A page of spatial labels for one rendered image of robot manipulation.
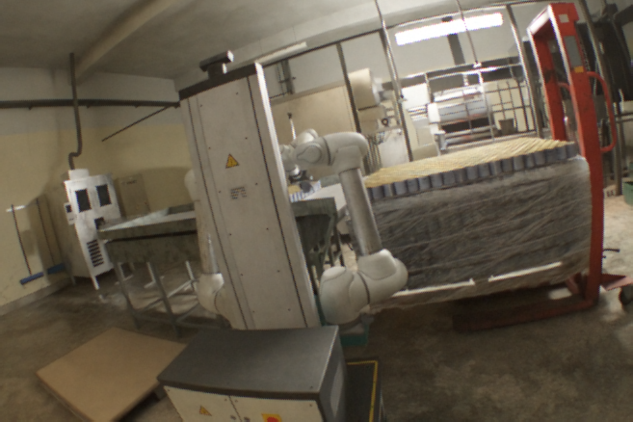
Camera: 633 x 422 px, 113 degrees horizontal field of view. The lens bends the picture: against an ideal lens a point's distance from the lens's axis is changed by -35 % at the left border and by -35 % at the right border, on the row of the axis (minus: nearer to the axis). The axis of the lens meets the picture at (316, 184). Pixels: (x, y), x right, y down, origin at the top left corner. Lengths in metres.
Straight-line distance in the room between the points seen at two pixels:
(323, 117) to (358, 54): 6.07
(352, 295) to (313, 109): 3.74
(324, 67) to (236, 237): 9.81
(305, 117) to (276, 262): 3.77
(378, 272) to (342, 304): 0.20
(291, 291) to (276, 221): 0.27
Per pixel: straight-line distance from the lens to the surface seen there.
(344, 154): 1.36
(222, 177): 1.19
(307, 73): 10.95
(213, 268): 1.62
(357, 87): 4.33
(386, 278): 1.36
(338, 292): 1.29
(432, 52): 10.33
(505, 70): 5.06
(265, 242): 1.17
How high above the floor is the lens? 1.42
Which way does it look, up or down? 5 degrees down
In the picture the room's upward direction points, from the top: 12 degrees counter-clockwise
